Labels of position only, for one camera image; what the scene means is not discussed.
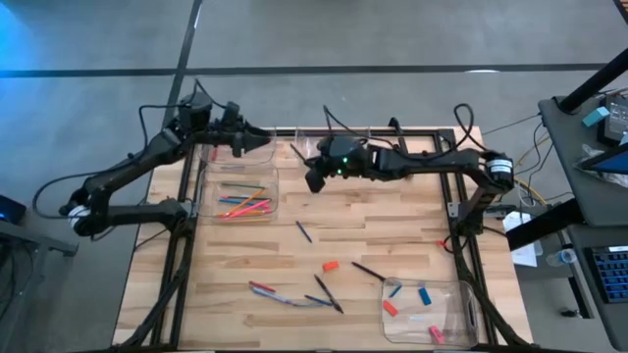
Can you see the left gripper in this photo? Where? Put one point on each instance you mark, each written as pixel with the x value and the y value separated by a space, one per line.
pixel 230 135

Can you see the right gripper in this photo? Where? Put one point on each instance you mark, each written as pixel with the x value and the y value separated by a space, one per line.
pixel 348 157

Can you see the blue crayon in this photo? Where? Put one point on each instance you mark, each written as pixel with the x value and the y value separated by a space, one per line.
pixel 233 167
pixel 318 300

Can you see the orange pencil with pink eraser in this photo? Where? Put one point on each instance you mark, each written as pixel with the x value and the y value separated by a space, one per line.
pixel 256 195
pixel 221 215

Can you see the blue ballpoint pen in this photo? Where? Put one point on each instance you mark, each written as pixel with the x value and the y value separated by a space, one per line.
pixel 304 232

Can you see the green pencil with pink eraser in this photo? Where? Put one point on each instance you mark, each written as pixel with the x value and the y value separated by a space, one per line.
pixel 230 197

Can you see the teal pencil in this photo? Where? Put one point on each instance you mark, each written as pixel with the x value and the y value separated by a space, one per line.
pixel 228 201

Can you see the red crayon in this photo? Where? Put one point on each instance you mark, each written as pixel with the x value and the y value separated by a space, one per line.
pixel 262 287
pixel 214 154

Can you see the light blue pen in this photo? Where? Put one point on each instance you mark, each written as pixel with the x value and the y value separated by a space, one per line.
pixel 272 295

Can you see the blue eraser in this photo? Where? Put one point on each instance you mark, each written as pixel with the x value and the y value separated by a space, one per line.
pixel 395 290
pixel 425 296

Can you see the orange-red printed eraser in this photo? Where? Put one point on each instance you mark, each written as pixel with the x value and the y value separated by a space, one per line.
pixel 390 308

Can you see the pink printed eraser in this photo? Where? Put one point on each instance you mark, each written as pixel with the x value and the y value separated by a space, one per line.
pixel 436 334

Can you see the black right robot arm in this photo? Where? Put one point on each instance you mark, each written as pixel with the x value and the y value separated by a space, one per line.
pixel 432 162

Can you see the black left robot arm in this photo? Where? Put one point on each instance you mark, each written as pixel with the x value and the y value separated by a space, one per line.
pixel 147 152

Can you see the clear plastic bin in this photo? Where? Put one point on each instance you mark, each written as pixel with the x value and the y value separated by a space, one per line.
pixel 308 139
pixel 265 157
pixel 441 309
pixel 211 193

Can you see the black stapler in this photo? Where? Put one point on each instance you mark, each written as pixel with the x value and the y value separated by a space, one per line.
pixel 398 139

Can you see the plain orange eraser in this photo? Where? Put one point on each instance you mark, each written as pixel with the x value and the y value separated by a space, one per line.
pixel 330 266

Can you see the slim black pen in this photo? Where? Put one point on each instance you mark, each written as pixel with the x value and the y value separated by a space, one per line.
pixel 368 271

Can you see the black clear-barrel pen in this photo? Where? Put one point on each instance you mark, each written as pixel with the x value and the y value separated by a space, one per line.
pixel 328 293

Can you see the small red clip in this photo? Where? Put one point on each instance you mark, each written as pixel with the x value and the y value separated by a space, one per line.
pixel 441 243

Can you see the white paper sheet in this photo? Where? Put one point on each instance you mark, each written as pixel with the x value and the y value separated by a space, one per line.
pixel 525 255

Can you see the black support beam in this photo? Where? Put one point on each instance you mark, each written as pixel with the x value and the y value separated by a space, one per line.
pixel 544 225

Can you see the grey side table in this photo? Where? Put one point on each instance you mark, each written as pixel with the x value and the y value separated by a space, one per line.
pixel 564 147

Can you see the blue-lit dark device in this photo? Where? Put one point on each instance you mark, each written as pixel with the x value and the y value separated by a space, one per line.
pixel 12 211

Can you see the clear water bottle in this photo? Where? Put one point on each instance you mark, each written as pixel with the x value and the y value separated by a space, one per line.
pixel 561 257

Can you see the teal box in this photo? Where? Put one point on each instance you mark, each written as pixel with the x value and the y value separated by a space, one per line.
pixel 595 116

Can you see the small black floor object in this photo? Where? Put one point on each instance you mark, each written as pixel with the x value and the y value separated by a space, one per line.
pixel 569 312

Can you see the black pole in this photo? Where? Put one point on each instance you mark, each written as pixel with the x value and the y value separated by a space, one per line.
pixel 593 81

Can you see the laptop with blue screen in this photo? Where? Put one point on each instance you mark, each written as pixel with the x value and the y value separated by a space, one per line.
pixel 608 162

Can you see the grey desk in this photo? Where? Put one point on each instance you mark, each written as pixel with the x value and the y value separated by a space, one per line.
pixel 584 294

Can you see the black device box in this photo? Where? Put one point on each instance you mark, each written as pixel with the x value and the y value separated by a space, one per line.
pixel 615 122

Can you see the backlit keyboard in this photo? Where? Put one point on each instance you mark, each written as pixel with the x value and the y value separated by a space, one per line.
pixel 613 274

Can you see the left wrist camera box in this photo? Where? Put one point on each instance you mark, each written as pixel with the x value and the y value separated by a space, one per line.
pixel 231 112

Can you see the grey metal bracket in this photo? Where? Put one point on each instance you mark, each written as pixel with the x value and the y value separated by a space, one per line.
pixel 454 210

